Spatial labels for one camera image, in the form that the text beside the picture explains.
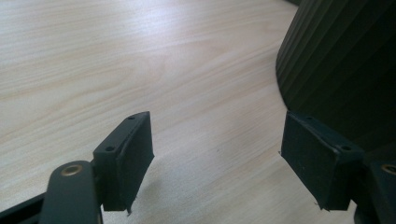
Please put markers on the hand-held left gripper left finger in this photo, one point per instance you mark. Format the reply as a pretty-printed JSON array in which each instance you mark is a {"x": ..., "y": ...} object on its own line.
[{"x": 127, "y": 161}]

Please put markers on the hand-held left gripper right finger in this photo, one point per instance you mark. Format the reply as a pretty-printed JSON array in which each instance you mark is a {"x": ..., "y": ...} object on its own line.
[{"x": 317, "y": 161}]

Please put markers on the dark grey trash bin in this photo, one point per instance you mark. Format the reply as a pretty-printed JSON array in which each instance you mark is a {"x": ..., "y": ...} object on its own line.
[{"x": 342, "y": 62}]

